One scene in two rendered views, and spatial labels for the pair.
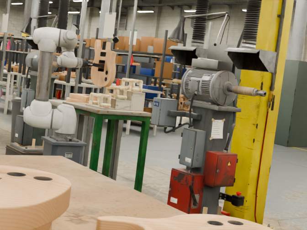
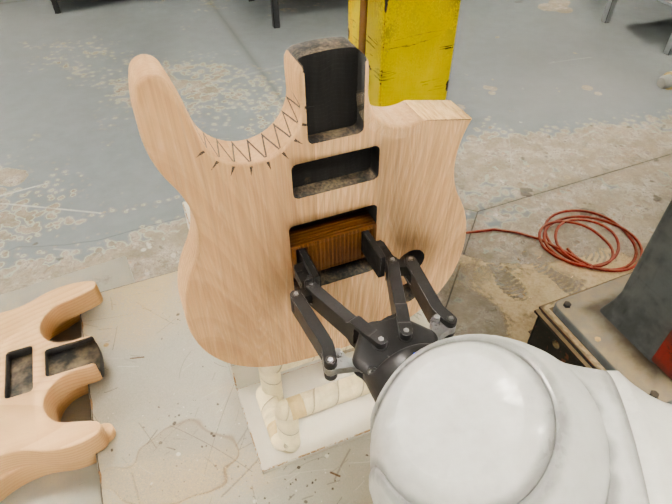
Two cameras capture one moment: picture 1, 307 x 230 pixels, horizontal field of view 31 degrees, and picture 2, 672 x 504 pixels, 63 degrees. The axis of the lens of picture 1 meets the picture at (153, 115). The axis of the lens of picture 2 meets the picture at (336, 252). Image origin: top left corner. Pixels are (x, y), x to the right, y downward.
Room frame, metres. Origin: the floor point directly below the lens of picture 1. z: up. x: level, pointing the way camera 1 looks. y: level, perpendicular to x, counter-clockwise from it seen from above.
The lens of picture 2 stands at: (4.83, 0.93, 1.71)
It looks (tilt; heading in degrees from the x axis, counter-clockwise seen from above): 44 degrees down; 285
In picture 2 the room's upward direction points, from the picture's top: straight up
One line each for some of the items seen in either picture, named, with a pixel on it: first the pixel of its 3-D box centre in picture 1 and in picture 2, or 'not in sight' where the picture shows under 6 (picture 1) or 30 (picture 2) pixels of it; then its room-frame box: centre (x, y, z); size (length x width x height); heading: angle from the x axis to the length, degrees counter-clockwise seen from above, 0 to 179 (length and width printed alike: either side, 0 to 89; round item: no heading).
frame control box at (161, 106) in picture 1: (172, 117); not in sight; (4.09, -0.14, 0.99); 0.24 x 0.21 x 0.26; 38
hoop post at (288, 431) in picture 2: (91, 99); (287, 427); (5.00, 0.57, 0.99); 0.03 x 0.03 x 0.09
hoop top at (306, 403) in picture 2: (96, 95); (342, 390); (4.93, 0.52, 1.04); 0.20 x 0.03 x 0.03; 37
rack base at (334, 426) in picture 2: (99, 107); (330, 400); (4.96, 0.48, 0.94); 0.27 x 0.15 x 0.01; 38
